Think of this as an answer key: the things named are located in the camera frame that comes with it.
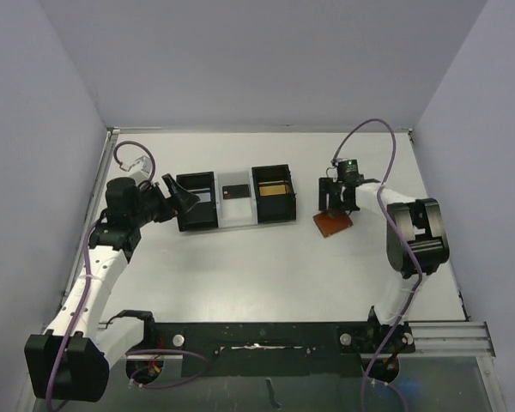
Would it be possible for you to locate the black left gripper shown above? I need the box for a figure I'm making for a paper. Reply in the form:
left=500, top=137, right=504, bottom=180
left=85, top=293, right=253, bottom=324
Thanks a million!
left=130, top=174, right=198, bottom=227

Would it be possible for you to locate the brown leather card holder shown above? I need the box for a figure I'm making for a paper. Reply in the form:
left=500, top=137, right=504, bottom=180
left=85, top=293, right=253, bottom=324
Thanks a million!
left=312, top=211, right=353, bottom=238

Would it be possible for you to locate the black white card sorting tray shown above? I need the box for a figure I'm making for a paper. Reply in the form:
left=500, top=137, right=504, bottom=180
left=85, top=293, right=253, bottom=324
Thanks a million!
left=176, top=164, right=297, bottom=233

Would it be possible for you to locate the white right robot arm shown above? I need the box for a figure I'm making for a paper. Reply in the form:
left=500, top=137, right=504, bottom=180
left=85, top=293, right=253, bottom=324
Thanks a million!
left=313, top=159, right=450, bottom=351

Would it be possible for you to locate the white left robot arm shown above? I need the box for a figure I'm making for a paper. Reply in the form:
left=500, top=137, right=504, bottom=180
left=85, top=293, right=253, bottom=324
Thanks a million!
left=24, top=174, right=199, bottom=408

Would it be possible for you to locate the silver card in tray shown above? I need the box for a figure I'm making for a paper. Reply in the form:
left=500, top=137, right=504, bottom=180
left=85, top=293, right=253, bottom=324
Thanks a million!
left=193, top=191, right=214, bottom=203

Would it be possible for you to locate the black card in tray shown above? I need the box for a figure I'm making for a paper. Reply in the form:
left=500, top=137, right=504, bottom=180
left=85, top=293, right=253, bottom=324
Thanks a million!
left=221, top=184, right=251, bottom=200

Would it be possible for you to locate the gold card in tray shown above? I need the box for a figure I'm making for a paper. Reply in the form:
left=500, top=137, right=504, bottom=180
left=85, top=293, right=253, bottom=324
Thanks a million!
left=258, top=181, right=292, bottom=197

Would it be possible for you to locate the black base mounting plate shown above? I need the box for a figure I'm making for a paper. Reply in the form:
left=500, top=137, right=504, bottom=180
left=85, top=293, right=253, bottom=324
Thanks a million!
left=106, top=320, right=415, bottom=379

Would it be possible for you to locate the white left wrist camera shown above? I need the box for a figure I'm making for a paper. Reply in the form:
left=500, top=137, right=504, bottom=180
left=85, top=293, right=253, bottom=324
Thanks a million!
left=127, top=155, right=153, bottom=185

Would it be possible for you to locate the aluminium frame rail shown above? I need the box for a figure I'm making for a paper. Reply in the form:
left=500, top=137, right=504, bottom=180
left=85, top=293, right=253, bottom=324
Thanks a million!
left=403, top=321, right=496, bottom=358

